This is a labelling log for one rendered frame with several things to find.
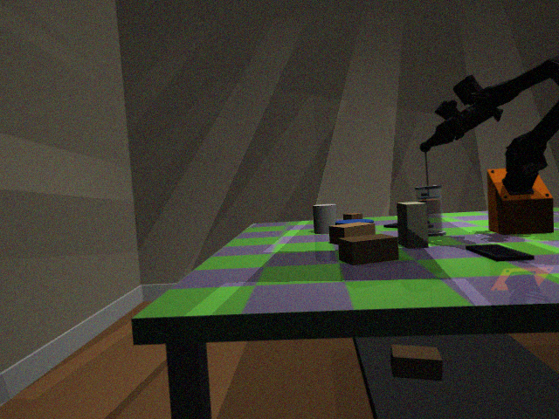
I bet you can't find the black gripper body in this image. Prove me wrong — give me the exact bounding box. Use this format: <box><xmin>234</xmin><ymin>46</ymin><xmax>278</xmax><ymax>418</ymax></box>
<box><xmin>442</xmin><ymin>108</ymin><xmax>479</xmax><ymax>141</ymax></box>

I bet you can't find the grey cylinder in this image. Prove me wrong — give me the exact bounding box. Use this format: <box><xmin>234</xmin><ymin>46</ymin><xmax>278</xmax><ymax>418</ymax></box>
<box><xmin>313</xmin><ymin>204</ymin><xmax>337</xmax><ymax>234</ymax></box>

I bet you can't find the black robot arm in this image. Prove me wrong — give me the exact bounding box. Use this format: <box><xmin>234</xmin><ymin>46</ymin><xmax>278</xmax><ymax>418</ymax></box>
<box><xmin>435</xmin><ymin>55</ymin><xmax>559</xmax><ymax>196</ymax></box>

